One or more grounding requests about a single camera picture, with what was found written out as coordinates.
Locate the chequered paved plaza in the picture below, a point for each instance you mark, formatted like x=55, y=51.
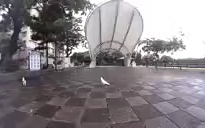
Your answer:
x=116, y=96

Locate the white notice board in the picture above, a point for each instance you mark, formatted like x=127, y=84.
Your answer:
x=34, y=60

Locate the small spreading tree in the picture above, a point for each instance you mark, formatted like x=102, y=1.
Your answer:
x=160, y=46

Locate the white shell canopy shelter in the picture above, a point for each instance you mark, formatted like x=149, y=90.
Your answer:
x=114, y=30

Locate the row of trees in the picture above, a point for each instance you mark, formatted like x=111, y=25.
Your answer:
x=40, y=23

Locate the white bird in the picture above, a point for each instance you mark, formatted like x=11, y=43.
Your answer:
x=105, y=81
x=23, y=81

